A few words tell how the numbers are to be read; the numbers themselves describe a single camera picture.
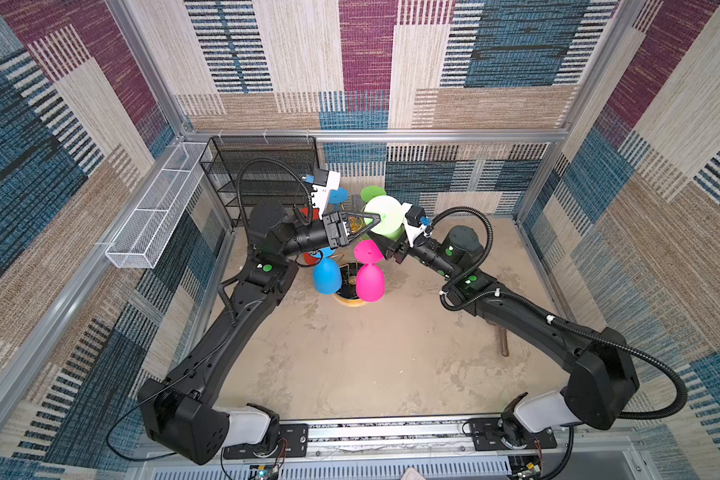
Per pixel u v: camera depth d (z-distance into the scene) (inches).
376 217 21.9
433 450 28.7
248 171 21.8
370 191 33.6
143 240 36.1
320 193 21.6
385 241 24.7
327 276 31.4
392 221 22.1
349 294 38.3
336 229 20.4
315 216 21.9
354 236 22.7
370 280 30.6
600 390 16.4
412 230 22.8
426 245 24.3
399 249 24.2
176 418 14.8
